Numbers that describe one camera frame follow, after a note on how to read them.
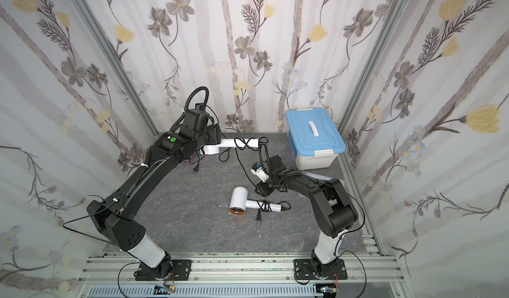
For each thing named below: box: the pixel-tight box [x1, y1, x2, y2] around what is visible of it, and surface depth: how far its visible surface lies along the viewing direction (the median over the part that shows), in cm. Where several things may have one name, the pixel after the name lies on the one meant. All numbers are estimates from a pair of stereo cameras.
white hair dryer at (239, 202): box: [228, 186, 282, 216], surface depth 89 cm
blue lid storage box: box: [284, 107, 346, 171], surface depth 100 cm
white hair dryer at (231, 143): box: [200, 138, 260, 155], surface depth 74 cm
